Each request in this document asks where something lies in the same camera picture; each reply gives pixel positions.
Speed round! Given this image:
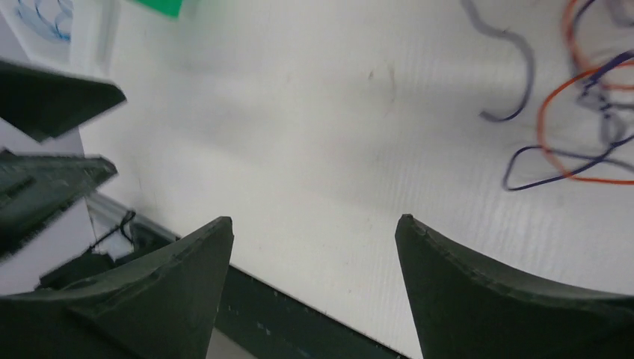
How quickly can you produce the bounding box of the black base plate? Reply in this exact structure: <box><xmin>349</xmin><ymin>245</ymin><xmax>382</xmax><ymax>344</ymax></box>
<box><xmin>39</xmin><ymin>223</ymin><xmax>412</xmax><ymax>359</ymax></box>

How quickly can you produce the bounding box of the clear plastic bin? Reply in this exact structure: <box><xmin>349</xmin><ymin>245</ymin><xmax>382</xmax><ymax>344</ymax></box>
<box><xmin>1</xmin><ymin>1</ymin><xmax>120</xmax><ymax>79</ymax></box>

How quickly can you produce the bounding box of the orange wire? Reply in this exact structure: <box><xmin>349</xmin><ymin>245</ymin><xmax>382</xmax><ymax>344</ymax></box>
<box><xmin>537</xmin><ymin>0</ymin><xmax>634</xmax><ymax>185</ymax></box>

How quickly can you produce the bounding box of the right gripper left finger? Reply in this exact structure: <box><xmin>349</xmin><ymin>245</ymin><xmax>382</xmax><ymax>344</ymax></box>
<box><xmin>1</xmin><ymin>217</ymin><xmax>234</xmax><ymax>358</ymax></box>

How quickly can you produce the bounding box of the green plastic bin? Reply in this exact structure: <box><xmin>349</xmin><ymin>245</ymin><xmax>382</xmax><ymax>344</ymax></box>
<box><xmin>134</xmin><ymin>0</ymin><xmax>184</xmax><ymax>19</ymax></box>

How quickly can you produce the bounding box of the purple wire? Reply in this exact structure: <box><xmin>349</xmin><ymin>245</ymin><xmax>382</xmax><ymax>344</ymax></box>
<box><xmin>461</xmin><ymin>0</ymin><xmax>634</xmax><ymax>192</ymax></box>

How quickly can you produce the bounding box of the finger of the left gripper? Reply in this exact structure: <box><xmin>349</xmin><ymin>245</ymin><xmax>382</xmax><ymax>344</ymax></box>
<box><xmin>1</xmin><ymin>150</ymin><xmax>117</xmax><ymax>258</ymax></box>
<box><xmin>1</xmin><ymin>60</ymin><xmax>126</xmax><ymax>142</ymax></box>

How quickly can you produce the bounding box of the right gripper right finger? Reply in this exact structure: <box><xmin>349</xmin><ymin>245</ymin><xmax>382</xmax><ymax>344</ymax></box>
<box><xmin>395</xmin><ymin>215</ymin><xmax>633</xmax><ymax>358</ymax></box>

